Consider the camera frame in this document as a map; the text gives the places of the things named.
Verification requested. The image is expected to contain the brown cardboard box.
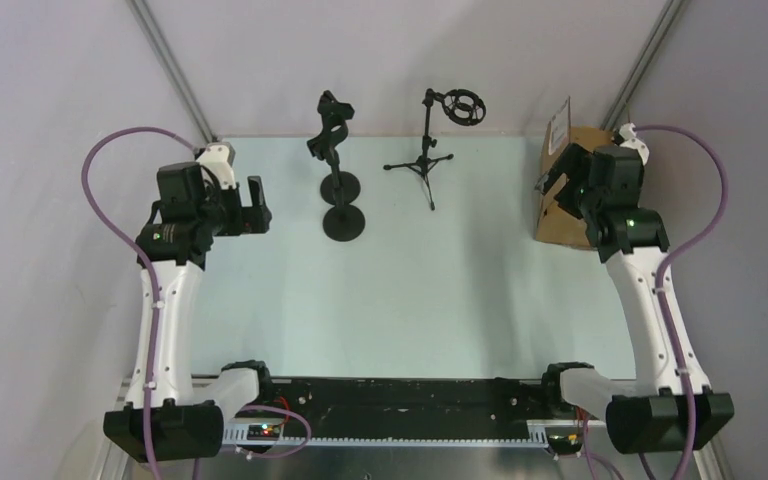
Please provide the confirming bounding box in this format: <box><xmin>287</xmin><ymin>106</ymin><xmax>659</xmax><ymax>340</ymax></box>
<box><xmin>533</xmin><ymin>97</ymin><xmax>618</xmax><ymax>251</ymax></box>

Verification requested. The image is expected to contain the black round-base mic stand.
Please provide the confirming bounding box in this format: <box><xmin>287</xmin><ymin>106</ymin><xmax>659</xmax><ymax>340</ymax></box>
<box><xmin>316</xmin><ymin>89</ymin><xmax>362</xmax><ymax>207</ymax></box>
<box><xmin>307</xmin><ymin>118</ymin><xmax>366</xmax><ymax>242</ymax></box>

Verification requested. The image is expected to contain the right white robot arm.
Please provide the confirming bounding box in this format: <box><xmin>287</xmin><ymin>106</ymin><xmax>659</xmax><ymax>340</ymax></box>
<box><xmin>541</xmin><ymin>143</ymin><xmax>735</xmax><ymax>454</ymax></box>

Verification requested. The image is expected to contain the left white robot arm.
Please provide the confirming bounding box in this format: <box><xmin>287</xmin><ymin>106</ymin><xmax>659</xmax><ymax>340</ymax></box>
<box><xmin>103</xmin><ymin>161</ymin><xmax>272</xmax><ymax>463</ymax></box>

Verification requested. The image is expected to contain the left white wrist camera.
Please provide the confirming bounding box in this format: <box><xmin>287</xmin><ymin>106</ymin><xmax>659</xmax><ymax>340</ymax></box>
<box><xmin>196</xmin><ymin>142</ymin><xmax>237</xmax><ymax>190</ymax></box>

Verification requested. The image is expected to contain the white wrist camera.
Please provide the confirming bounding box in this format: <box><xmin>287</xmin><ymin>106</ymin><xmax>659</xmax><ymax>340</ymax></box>
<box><xmin>196</xmin><ymin>142</ymin><xmax>237</xmax><ymax>190</ymax></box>
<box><xmin>614</xmin><ymin>122</ymin><xmax>650</xmax><ymax>165</ymax></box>

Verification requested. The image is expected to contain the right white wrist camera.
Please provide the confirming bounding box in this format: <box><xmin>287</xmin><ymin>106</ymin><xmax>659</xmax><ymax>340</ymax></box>
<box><xmin>614</xmin><ymin>122</ymin><xmax>650</xmax><ymax>165</ymax></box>

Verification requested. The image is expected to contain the black tripod shock-mount stand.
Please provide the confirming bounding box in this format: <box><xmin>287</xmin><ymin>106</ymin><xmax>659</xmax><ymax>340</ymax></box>
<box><xmin>382</xmin><ymin>88</ymin><xmax>487</xmax><ymax>211</ymax></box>

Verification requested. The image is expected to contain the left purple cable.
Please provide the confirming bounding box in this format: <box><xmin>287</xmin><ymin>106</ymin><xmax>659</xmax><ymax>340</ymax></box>
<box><xmin>80</xmin><ymin>127</ymin><xmax>201</xmax><ymax>480</ymax></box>

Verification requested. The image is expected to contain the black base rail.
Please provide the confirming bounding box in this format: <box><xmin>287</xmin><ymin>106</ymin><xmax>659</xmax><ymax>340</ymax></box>
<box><xmin>191</xmin><ymin>376</ymin><xmax>617</xmax><ymax>445</ymax></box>

